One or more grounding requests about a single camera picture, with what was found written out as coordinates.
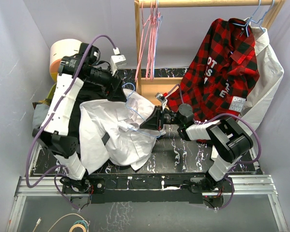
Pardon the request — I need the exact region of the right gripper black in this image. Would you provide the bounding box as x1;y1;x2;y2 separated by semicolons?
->
139;106;183;131

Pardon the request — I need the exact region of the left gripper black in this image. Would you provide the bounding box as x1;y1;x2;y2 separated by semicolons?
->
85;63;127;102

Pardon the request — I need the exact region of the blue wire hanger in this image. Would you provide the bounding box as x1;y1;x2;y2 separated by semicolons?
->
122;82;161;138

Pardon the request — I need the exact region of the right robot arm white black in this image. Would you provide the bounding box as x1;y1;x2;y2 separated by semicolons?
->
140;103;253;192

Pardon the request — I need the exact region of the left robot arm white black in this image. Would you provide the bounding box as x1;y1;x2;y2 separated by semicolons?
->
33;39;127;193

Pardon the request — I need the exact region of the red black plaid shirt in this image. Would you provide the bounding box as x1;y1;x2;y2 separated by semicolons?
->
167;18;259;122

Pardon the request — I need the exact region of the cream white hanging shirt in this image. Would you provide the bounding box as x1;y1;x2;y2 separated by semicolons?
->
228;27;284;130

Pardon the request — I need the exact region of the blue hanger holding shirts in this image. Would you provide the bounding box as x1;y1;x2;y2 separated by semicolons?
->
231;0;276;37

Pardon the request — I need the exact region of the black garment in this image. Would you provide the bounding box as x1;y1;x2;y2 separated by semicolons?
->
68;82;106;158

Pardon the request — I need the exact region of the wooden clothes rack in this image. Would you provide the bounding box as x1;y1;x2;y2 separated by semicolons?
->
134;0;285;104

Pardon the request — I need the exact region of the olive green basket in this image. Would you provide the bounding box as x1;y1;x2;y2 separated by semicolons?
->
32;84;56;109

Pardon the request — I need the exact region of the cream orange yellow cylinder container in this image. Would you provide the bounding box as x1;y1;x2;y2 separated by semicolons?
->
49;39;81;83

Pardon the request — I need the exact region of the grey garment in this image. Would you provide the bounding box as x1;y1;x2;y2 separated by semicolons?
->
32;104;50;129

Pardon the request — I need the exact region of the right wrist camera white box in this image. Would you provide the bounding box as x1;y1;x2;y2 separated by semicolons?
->
155;93;167;110

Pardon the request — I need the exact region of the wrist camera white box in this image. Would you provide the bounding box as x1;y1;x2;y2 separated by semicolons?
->
110;47;126;76
155;93;167;110

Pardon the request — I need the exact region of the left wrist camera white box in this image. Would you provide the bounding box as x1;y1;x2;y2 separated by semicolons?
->
110;47;126;76

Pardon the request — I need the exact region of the pink wire hanger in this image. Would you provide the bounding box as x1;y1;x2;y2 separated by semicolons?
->
137;0;163;81

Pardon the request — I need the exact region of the beige coiled cable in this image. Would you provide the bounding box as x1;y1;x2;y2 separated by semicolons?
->
33;213;91;232

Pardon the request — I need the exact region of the aluminium frame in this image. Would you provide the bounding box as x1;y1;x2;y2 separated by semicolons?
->
5;137;290;232

